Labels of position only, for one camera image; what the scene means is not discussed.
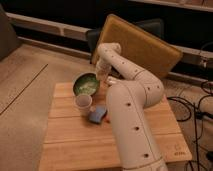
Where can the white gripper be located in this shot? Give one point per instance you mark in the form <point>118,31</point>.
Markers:
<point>102,71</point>

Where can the green ceramic bowl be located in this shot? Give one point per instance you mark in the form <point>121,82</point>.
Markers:
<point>86,84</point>

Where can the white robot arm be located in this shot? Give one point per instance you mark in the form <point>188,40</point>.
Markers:
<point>126,100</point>

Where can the translucent plastic cup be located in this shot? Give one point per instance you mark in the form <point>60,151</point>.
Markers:
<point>83,103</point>

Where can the yellow cushioned chair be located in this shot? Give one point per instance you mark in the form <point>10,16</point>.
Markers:
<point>141,43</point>

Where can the blue sponge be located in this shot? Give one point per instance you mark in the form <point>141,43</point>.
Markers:
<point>98,114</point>

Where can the orange carrot toy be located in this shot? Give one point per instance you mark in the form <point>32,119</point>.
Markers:
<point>107,118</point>

